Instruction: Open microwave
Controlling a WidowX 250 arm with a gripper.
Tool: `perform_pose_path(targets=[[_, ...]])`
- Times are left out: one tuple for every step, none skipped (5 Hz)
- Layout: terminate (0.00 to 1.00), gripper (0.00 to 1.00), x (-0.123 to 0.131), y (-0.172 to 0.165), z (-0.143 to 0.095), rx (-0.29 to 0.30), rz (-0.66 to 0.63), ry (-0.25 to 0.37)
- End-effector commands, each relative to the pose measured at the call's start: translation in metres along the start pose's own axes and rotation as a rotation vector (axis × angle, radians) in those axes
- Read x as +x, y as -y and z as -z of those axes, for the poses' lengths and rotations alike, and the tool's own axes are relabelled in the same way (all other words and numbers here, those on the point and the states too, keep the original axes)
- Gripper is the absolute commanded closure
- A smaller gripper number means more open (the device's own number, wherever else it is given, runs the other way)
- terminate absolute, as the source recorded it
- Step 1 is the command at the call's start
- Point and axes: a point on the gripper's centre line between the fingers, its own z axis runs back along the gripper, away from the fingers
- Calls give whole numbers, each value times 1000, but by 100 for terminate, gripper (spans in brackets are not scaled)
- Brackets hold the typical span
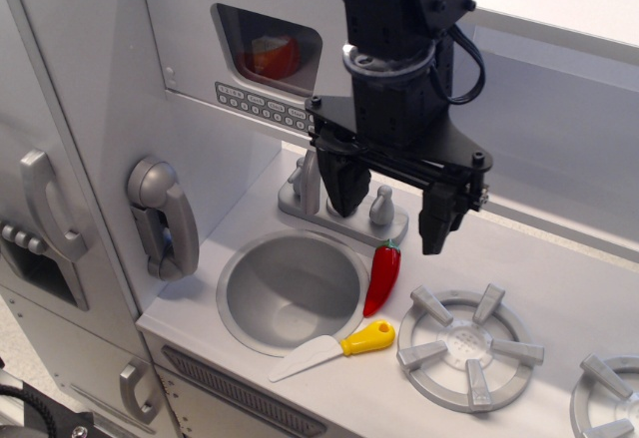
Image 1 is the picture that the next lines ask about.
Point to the white toy microwave door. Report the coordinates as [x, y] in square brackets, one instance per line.
[201, 45]

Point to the red toy chili pepper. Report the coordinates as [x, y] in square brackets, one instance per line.
[384, 273]

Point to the silver toy faucet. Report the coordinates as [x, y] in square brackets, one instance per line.
[369, 215]

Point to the grey ice dispenser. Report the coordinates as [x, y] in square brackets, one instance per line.
[31, 259]

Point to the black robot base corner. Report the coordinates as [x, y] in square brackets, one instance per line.
[27, 412]

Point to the silver lower fridge handle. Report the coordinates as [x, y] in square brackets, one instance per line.
[140, 392]

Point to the silver toy wall phone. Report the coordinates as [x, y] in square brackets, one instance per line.
[164, 220]

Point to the silver round sink basin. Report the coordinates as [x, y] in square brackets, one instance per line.
[287, 287]

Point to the grey oven vent panel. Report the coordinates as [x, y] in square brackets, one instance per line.
[251, 400]

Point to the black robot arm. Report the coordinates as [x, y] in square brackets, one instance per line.
[399, 54]

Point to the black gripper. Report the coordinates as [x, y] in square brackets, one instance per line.
[397, 123]

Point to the silver stove burner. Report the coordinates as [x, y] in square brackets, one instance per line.
[604, 402]
[466, 351]

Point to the silver upper fridge handle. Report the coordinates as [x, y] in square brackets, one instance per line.
[37, 175]

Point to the yellow handled toy knife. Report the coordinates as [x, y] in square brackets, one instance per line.
[376, 336]

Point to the orange salmon sushi toy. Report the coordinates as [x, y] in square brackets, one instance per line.
[273, 57]

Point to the silver fridge handle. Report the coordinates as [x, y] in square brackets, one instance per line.
[140, 392]
[37, 175]

